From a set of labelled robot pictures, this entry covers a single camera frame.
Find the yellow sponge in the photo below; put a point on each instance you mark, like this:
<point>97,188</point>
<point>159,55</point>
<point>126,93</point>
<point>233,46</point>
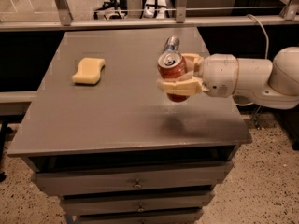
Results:
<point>89,71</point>

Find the bottom grey drawer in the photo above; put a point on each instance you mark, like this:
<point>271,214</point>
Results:
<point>174,216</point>

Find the grey drawer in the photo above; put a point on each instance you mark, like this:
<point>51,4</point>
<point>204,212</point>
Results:
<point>133,178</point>
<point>146,201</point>
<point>174,216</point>

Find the red coke can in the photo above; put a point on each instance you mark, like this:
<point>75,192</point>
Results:
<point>171,64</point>

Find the middle grey drawer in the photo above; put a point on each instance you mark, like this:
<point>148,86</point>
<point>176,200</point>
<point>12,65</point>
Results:
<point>146,201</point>

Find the black office chair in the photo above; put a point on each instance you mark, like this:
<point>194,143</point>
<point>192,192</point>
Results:
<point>112,9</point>

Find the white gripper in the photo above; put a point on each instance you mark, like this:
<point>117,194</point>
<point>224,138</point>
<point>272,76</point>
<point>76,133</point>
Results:
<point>219,74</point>

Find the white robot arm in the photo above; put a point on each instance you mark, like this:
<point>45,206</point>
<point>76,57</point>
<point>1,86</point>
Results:
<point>262,82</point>

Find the metal window rail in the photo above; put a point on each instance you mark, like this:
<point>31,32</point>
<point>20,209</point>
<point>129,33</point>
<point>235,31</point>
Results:
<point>247,20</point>

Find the silver blue slim can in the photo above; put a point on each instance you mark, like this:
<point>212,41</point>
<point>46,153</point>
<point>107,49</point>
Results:
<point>172,43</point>

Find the top grey drawer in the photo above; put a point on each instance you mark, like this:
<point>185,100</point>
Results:
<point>133,178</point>

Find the grey drawer cabinet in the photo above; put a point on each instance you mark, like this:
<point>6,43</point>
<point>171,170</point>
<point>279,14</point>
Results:
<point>123,120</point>

